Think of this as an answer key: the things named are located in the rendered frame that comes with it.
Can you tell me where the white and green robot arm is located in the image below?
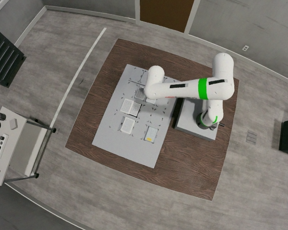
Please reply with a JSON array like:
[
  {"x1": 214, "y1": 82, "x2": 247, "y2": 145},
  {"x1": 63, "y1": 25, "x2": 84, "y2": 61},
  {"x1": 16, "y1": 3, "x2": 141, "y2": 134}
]
[{"x1": 144, "y1": 53, "x2": 234, "y2": 130}]

